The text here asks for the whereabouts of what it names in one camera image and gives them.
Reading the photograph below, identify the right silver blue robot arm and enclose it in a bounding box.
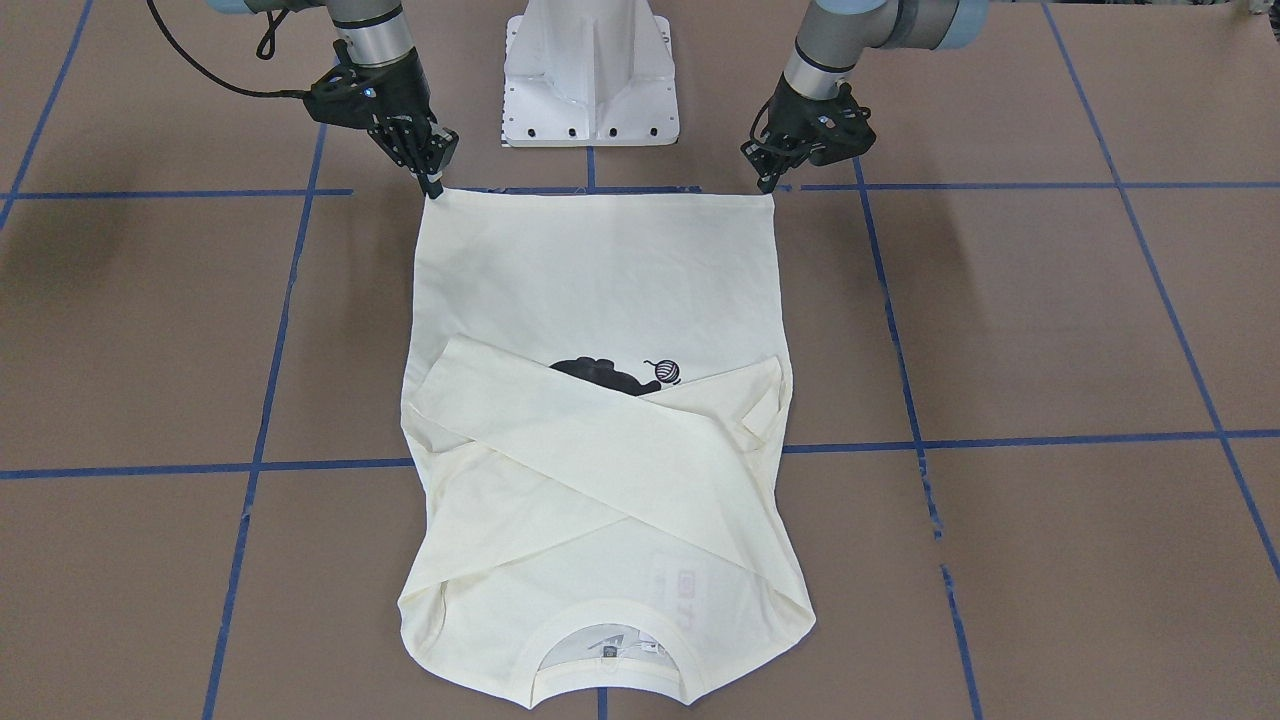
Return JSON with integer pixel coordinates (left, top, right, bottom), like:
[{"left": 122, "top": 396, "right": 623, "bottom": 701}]
[{"left": 179, "top": 1, "right": 460, "bottom": 199}]

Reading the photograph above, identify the white central mounting post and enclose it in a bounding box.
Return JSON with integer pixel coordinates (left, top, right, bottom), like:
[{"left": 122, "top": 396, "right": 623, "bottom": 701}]
[{"left": 500, "top": 1, "right": 681, "bottom": 149}]

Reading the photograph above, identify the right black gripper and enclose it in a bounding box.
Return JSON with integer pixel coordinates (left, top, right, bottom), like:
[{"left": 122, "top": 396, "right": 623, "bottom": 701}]
[{"left": 340, "top": 56, "right": 460, "bottom": 200}]

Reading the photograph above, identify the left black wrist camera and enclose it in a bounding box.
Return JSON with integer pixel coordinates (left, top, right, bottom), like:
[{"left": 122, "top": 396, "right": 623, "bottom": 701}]
[{"left": 808, "top": 81, "right": 877, "bottom": 167}]

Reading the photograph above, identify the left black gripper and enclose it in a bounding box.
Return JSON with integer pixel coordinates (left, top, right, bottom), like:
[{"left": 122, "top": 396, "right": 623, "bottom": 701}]
[{"left": 740, "top": 78, "right": 870, "bottom": 193}]

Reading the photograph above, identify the black camera cable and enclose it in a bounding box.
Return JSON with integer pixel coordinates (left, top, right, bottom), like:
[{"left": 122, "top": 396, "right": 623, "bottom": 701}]
[{"left": 146, "top": 0, "right": 332, "bottom": 101}]

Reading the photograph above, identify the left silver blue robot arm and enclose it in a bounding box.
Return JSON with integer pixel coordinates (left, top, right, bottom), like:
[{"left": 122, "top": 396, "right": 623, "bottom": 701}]
[{"left": 740, "top": 1, "right": 989, "bottom": 193}]

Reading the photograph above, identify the cream long sleeve shirt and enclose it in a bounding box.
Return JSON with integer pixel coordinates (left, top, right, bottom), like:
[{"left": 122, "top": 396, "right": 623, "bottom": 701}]
[{"left": 397, "top": 190, "right": 817, "bottom": 708}]

